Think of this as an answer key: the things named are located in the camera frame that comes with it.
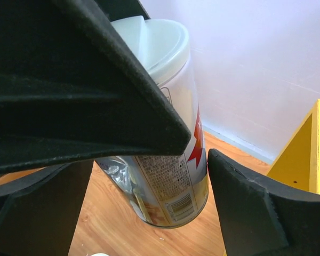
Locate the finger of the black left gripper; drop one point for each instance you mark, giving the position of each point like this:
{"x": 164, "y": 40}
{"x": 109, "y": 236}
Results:
{"x": 72, "y": 90}

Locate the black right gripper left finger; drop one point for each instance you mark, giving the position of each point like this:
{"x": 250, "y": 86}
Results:
{"x": 39, "y": 212}

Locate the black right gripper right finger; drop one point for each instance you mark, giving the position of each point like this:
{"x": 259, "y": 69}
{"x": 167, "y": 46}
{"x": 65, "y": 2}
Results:
{"x": 260, "y": 216}

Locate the yellow wooden shelf cabinet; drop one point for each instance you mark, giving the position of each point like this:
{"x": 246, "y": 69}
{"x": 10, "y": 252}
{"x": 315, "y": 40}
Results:
{"x": 298, "y": 164}

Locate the tall can white lid front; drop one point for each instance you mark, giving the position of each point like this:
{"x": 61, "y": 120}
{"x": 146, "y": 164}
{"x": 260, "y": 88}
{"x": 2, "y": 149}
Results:
{"x": 99, "y": 254}

